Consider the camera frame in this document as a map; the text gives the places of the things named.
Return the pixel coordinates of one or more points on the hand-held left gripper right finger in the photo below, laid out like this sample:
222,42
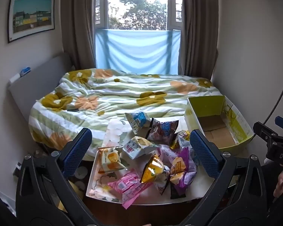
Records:
203,155

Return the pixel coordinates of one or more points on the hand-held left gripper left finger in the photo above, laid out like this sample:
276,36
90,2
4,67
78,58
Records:
78,150

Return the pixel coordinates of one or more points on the purple snack packet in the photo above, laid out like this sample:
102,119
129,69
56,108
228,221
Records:
182,167

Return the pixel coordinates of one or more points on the yellow-green cardboard box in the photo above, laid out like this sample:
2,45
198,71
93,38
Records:
235,120

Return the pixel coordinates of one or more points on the gold-edged snack packet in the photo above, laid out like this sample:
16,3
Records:
152,169

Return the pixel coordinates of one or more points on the person's right hand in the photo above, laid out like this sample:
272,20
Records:
279,186

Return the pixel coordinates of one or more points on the black curved rod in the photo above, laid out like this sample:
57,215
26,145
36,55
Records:
282,93

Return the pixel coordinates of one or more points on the small gold snack packet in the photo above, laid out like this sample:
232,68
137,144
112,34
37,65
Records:
178,137

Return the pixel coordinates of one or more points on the orange white bread packet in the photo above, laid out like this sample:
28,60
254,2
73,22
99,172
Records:
109,160

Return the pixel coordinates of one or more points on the pale pink snack packet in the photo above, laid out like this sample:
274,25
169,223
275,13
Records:
165,151

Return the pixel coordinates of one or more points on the dark snack packet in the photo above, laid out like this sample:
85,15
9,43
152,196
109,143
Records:
176,193

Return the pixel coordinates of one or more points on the brown blue snack packet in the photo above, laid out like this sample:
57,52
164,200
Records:
163,129

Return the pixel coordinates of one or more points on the blue white snack packet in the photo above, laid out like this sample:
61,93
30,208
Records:
136,120

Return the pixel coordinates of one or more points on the floral green striped blanket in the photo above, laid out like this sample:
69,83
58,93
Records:
122,91

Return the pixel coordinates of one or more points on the grey headboard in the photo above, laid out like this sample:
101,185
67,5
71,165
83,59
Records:
38,82

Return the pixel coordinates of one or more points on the small blue white object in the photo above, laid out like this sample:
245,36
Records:
25,71

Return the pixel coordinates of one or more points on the light blue cloth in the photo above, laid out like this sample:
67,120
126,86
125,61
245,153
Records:
136,49

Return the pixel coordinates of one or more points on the brown curtain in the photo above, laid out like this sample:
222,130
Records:
198,28
78,23

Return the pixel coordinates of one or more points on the window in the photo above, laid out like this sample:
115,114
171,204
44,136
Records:
136,4

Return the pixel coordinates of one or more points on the framed wall picture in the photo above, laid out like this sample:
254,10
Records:
31,16

